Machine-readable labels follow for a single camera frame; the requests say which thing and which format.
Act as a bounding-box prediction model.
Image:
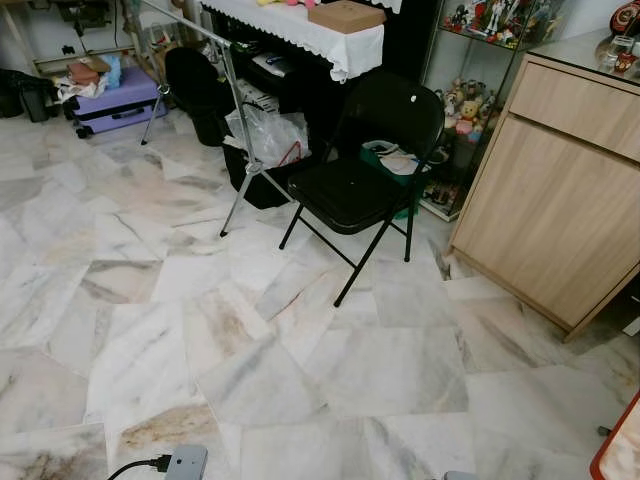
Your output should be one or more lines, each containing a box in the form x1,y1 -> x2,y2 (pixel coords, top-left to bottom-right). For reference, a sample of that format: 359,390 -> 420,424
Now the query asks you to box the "light wood sideboard cabinet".
448,50 -> 640,343

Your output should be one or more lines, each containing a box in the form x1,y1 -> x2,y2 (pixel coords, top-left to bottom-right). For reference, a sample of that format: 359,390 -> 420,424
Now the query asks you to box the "clear glass cup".
600,35 -> 640,73

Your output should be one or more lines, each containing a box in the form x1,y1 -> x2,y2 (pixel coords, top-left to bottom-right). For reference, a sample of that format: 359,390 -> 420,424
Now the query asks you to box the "marble pattern folding table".
590,392 -> 640,480

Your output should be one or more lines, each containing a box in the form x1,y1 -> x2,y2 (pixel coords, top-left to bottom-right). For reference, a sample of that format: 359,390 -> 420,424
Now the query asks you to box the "glass figurine display cabinet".
420,0 -> 571,221

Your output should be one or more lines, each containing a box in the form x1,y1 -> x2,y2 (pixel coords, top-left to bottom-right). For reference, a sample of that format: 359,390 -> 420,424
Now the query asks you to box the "round red black ornament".
610,0 -> 640,37

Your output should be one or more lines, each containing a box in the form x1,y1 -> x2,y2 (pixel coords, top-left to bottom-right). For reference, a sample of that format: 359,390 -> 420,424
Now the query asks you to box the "green basket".
362,140 -> 429,219

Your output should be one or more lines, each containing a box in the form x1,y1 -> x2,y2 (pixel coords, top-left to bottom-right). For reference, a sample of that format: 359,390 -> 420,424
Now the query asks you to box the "black folding chair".
278,70 -> 447,308

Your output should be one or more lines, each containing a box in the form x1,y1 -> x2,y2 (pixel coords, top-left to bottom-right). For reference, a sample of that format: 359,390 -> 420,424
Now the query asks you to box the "brown cardboard box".
308,0 -> 386,34

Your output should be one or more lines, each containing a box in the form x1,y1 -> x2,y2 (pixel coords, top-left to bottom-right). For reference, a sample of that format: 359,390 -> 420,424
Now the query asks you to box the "clear plastic bag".
225,103 -> 311,171

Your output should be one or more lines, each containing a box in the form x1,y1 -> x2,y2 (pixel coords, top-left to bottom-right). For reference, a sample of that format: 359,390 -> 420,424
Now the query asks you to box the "white lace tablecloth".
200,0 -> 386,83

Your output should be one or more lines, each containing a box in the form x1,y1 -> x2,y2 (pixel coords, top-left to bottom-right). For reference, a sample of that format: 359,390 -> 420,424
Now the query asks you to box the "silver tripod stand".
140,0 -> 301,238

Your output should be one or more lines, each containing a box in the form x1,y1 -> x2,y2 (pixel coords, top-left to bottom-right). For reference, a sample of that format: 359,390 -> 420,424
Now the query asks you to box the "purple suitcase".
68,66 -> 169,138

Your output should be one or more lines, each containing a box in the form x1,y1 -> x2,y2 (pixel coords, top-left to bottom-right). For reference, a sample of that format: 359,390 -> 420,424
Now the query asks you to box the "pile of clothes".
58,55 -> 123,103

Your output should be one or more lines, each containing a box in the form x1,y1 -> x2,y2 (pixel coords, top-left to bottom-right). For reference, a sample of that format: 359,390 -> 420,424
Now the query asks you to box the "black bag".
0,68 -> 61,123

